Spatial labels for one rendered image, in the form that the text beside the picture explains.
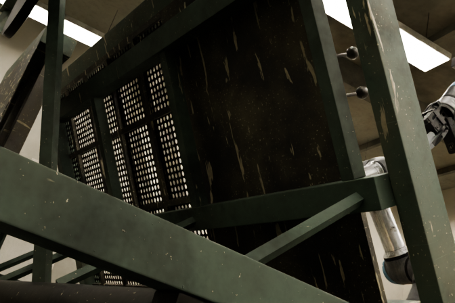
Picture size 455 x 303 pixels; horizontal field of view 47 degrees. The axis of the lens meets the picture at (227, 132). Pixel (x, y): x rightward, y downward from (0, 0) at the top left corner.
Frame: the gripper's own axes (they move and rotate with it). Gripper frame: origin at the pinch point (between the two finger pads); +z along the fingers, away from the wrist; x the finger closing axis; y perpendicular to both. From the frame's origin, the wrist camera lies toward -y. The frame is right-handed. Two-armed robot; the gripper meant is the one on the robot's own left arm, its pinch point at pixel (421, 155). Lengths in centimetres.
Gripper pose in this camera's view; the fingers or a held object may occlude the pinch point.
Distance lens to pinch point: 170.2
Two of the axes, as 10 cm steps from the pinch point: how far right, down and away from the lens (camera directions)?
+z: -6.3, 5.8, -5.1
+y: -6.5, -7.6, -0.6
